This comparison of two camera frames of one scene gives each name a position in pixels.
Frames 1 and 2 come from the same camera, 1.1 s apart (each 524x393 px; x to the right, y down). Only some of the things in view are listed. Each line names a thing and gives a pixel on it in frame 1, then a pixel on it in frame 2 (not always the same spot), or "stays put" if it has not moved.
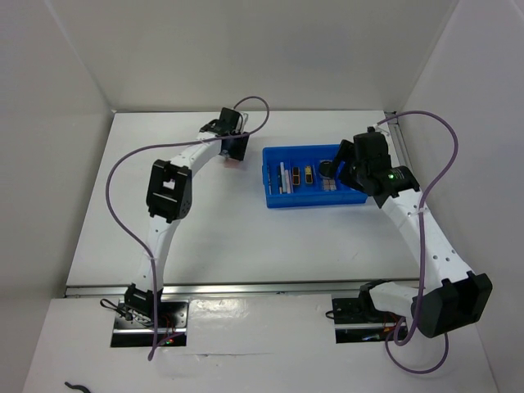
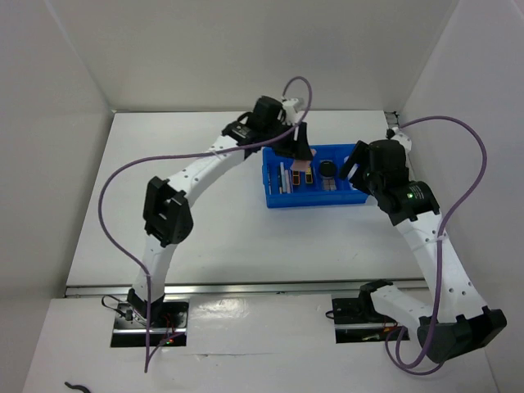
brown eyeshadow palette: (329, 185) stays put
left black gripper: (239, 151) -> (298, 147)
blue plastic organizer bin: (300, 176) stays put
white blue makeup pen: (284, 186) stays put
